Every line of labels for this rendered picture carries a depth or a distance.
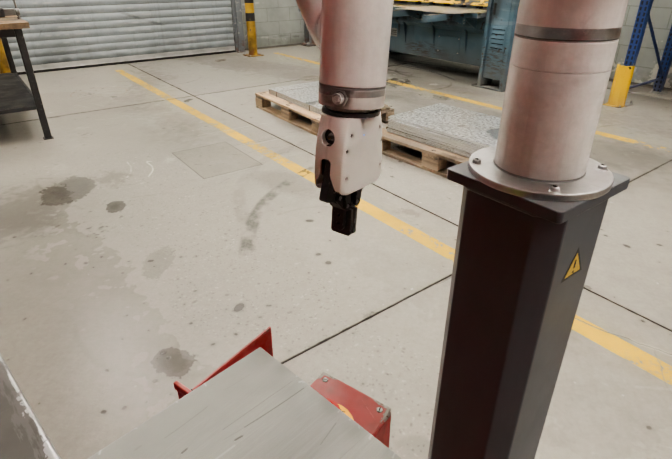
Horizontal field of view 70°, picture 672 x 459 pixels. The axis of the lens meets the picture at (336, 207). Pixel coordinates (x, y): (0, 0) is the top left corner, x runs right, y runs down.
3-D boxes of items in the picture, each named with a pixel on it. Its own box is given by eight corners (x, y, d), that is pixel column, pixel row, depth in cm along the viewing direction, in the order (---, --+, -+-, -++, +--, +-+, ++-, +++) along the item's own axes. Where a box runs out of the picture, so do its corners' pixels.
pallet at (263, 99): (394, 122, 436) (394, 106, 429) (320, 138, 395) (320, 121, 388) (322, 96, 524) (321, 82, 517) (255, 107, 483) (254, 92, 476)
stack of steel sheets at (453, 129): (553, 147, 331) (557, 130, 326) (503, 169, 295) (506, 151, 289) (437, 116, 400) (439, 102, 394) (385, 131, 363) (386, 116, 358)
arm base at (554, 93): (517, 142, 80) (539, 24, 71) (637, 177, 66) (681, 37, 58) (440, 167, 69) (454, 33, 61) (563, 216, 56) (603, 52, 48)
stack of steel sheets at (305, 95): (380, 105, 432) (380, 99, 430) (322, 116, 400) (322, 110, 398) (320, 85, 505) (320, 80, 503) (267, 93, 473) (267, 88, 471)
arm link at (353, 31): (312, 77, 63) (326, 88, 55) (315, -34, 58) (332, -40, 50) (372, 78, 65) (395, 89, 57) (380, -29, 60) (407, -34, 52)
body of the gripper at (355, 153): (354, 111, 55) (348, 201, 59) (396, 100, 62) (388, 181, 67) (303, 101, 58) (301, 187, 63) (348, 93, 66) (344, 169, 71)
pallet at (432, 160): (568, 167, 336) (573, 148, 329) (505, 200, 289) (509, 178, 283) (434, 128, 417) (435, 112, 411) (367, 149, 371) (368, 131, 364)
